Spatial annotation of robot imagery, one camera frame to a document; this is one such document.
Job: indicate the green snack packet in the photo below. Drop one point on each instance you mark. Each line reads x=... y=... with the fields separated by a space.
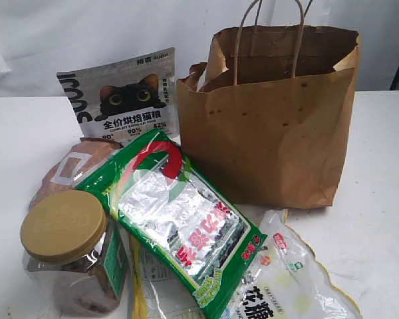
x=159 y=196

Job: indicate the brown paper shopping bag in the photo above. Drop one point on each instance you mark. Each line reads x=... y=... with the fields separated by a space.
x=267 y=117

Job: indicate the white cotton candy bag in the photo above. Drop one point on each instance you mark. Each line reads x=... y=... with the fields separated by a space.
x=284 y=281

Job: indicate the grey cat food pouch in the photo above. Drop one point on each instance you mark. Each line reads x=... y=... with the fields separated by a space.
x=123 y=100

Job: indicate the pink brown paper package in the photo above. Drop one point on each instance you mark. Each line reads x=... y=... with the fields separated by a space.
x=81 y=160

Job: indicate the clear jar gold lid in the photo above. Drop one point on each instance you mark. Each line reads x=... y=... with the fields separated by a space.
x=74 y=252

